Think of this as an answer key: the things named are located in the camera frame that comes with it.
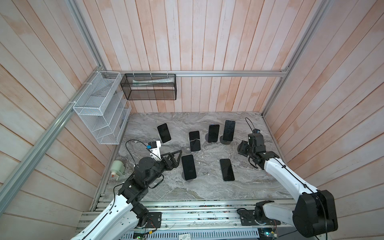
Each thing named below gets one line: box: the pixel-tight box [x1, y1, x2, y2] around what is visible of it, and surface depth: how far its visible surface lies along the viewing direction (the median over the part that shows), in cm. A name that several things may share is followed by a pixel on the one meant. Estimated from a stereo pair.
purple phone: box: [189, 130, 201, 152], surface depth 97 cm
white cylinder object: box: [110, 160, 126, 181], surface depth 86 cm
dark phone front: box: [181, 154, 197, 181], surface depth 83 cm
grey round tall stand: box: [219, 135, 232, 145], surface depth 106 cm
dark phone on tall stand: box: [222, 120, 236, 142], surface depth 100 cm
